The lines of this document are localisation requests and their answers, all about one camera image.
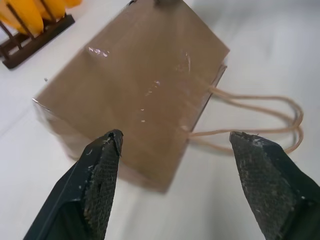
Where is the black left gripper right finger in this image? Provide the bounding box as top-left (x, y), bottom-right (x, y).
top-left (229, 131), bottom-right (320, 240)

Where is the yellow plate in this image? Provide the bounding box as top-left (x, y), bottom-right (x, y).
top-left (0, 0), bottom-right (45, 37)
top-left (63, 0), bottom-right (83, 8)
top-left (29, 0), bottom-right (67, 21)

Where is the dark brown wooden rack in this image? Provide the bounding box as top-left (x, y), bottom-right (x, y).
top-left (0, 0), bottom-right (76, 70)

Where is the brown paper bag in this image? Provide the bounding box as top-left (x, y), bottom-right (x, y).
top-left (31, 0), bottom-right (305, 194)

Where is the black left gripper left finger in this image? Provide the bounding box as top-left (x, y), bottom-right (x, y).
top-left (22, 128), bottom-right (125, 240)

